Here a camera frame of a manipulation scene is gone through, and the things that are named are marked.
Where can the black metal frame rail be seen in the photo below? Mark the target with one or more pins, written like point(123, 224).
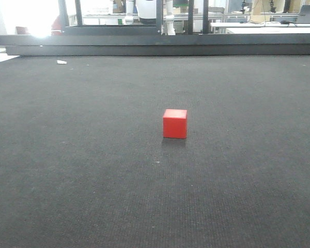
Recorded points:
point(150, 45)

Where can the white paper scrap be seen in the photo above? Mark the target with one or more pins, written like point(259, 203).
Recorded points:
point(61, 62)

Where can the red magnetic cube block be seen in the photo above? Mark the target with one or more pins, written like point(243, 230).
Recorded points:
point(175, 124)

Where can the white background table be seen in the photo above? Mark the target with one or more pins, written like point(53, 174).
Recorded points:
point(260, 28)

